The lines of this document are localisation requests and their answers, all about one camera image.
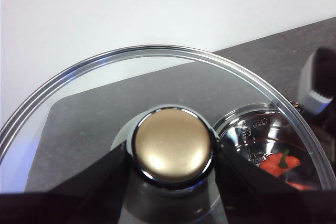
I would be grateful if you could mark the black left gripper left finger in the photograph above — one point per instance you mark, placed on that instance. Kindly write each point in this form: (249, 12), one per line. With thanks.
(65, 203)

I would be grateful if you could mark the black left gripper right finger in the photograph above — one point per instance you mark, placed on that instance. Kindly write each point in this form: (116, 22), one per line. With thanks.
(262, 200)

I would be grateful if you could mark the orange pumpkin with green stem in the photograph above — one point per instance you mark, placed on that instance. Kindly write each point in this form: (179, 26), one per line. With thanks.
(273, 165)

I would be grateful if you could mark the glass lid with green knob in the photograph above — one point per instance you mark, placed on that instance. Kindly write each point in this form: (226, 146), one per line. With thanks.
(173, 145)

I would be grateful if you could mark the pale green electric steamer pot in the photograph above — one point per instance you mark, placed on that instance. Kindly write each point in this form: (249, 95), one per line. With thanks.
(242, 132)

